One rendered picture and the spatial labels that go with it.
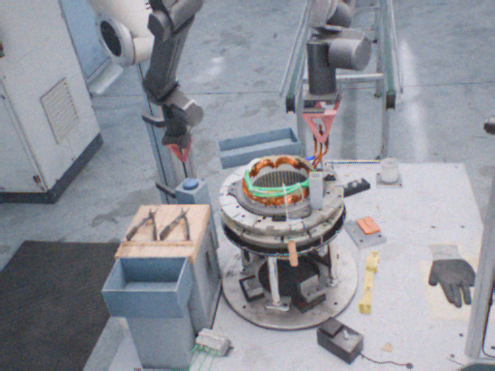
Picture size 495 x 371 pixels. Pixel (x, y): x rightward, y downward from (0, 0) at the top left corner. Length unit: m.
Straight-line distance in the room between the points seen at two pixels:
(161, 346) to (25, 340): 1.50
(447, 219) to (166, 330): 0.94
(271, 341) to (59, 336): 1.49
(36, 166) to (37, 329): 1.12
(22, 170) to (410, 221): 2.51
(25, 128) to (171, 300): 2.34
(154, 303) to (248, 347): 0.31
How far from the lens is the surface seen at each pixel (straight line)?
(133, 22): 1.44
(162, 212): 1.37
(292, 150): 1.59
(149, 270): 1.27
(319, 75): 1.06
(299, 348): 1.37
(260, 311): 1.42
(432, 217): 1.75
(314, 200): 1.23
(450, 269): 1.55
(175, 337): 1.28
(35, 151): 3.43
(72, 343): 2.63
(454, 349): 1.39
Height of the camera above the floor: 1.85
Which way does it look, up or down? 34 degrees down
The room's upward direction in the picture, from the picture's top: 8 degrees counter-clockwise
